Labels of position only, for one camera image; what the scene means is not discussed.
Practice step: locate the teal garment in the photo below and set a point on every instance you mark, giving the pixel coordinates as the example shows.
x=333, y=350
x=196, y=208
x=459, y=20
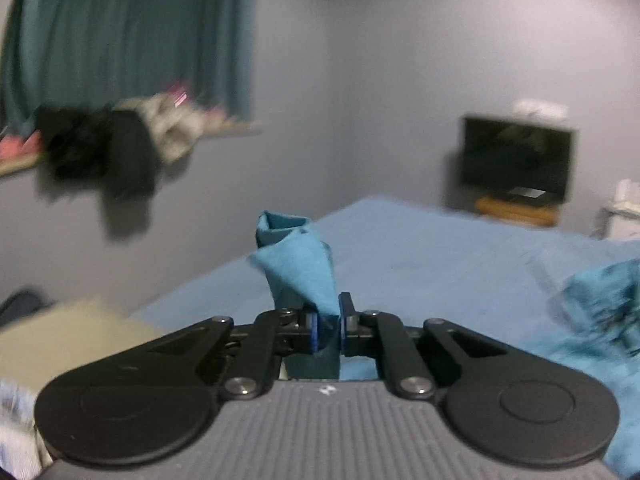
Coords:
x=295, y=270

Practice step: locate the wooden window shelf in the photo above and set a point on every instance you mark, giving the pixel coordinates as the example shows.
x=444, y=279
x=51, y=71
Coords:
x=235, y=129

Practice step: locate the bed with blue sheet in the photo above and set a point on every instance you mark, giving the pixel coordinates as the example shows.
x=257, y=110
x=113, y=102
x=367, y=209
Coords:
x=425, y=260

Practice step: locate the white patterned cloth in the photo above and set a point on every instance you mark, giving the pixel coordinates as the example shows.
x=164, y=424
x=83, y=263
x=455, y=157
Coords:
x=17, y=425

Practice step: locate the grey and white clothing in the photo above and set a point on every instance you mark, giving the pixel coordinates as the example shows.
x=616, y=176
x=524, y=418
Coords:
x=172, y=132

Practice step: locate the teal curtain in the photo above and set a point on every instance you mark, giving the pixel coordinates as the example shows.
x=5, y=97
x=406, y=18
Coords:
x=125, y=25

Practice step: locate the white side cabinet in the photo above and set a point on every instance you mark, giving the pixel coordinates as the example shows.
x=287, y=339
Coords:
x=620, y=222

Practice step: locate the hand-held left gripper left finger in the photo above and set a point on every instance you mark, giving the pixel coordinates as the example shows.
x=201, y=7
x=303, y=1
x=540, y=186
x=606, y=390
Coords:
x=312, y=334

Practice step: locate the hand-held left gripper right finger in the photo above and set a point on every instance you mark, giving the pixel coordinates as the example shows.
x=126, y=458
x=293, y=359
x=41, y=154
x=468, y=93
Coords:
x=344, y=327

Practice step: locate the pink cloth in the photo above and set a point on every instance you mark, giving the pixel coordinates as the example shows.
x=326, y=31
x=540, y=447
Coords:
x=17, y=146
x=179, y=96

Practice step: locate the wooden television stand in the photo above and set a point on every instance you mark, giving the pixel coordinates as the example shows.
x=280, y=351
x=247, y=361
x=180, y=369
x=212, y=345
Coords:
x=515, y=212

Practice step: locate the black hanging clothing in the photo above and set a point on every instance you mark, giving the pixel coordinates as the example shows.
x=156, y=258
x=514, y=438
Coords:
x=125, y=155

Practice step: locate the dark round object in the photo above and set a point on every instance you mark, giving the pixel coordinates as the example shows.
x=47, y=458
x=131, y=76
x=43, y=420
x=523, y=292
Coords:
x=20, y=305

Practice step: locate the beige pillow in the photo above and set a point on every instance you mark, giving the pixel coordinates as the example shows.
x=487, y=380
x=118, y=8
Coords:
x=65, y=332

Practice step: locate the black flat television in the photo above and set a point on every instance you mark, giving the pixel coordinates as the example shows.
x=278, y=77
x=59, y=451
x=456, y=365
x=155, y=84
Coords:
x=515, y=160

